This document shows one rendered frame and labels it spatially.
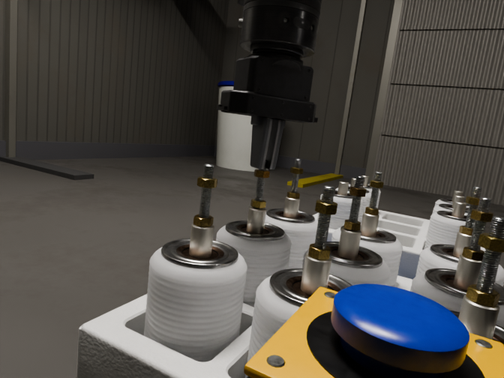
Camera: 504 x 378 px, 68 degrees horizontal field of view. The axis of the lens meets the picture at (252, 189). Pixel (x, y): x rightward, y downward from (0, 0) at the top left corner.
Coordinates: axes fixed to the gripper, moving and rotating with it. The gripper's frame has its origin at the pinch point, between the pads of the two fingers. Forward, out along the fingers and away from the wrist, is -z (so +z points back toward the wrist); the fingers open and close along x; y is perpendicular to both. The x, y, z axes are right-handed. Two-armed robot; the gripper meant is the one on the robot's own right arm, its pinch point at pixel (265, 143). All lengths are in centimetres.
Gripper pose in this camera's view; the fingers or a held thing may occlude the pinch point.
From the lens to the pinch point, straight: 45.7
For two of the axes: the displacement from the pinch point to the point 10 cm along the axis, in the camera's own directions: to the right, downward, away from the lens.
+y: -4.8, -2.0, 8.5
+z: 1.1, -9.8, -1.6
